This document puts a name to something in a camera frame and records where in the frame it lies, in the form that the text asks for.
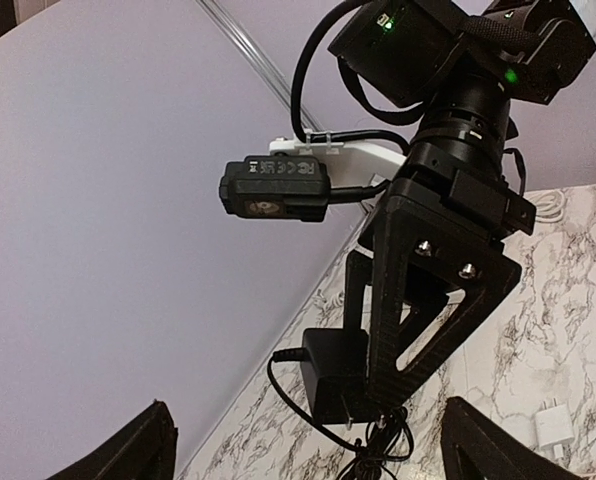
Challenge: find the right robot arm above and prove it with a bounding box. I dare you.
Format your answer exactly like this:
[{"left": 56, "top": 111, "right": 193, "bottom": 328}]
[{"left": 290, "top": 1, "right": 596, "bottom": 407}]

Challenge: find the right aluminium frame post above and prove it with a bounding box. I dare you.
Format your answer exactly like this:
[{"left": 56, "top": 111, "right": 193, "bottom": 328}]
[{"left": 197, "top": 0, "right": 324, "bottom": 131}]

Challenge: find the teal power strip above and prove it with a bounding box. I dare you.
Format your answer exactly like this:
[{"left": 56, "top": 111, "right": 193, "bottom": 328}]
[{"left": 526, "top": 189, "right": 567, "bottom": 224}]

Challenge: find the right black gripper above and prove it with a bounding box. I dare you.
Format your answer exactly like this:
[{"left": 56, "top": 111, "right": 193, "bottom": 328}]
[{"left": 343, "top": 170, "right": 536, "bottom": 406}]

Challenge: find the white usb charger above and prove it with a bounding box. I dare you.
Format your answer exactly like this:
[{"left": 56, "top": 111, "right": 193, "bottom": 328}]
[{"left": 534, "top": 397, "right": 575, "bottom": 461}]

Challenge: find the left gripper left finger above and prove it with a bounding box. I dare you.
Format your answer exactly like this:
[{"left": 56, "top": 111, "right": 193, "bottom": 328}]
[{"left": 50, "top": 400, "right": 178, "bottom": 480}]

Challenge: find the black power adapter with cable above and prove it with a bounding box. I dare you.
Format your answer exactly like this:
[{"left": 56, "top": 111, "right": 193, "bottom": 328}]
[{"left": 266, "top": 328, "right": 415, "bottom": 479}]

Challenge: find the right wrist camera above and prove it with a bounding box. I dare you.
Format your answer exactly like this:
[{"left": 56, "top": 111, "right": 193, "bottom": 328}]
[{"left": 218, "top": 130, "right": 410, "bottom": 223}]

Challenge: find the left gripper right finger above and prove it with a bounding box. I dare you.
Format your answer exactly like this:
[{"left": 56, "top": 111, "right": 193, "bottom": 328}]
[{"left": 441, "top": 396, "right": 578, "bottom": 480}]

